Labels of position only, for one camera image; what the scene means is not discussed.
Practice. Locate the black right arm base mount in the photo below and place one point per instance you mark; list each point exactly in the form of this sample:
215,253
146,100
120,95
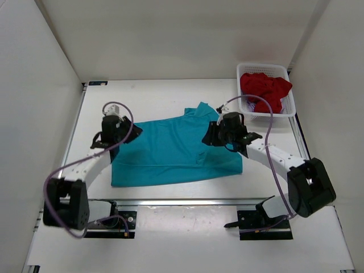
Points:
252,226

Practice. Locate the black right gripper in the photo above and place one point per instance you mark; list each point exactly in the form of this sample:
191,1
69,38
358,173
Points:
211,138

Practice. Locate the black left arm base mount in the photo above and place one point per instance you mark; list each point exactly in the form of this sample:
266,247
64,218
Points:
115,228

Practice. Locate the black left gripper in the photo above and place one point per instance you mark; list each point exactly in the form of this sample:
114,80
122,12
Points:
134,132

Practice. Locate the teal polo shirt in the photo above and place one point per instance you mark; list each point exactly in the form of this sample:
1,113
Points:
170,151

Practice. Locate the lilac garment in basket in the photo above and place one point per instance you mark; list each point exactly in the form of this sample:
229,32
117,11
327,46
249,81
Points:
251,106

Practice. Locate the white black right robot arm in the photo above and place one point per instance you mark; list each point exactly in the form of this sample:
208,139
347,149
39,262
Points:
309,186

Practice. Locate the aluminium table edge rail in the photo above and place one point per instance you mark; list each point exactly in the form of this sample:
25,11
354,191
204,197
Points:
190,202

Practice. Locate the red t shirt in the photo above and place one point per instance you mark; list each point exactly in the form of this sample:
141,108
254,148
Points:
271,89

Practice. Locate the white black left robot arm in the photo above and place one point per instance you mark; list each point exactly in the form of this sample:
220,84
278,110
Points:
66,202

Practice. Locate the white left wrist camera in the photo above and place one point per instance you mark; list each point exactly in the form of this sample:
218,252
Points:
112,110

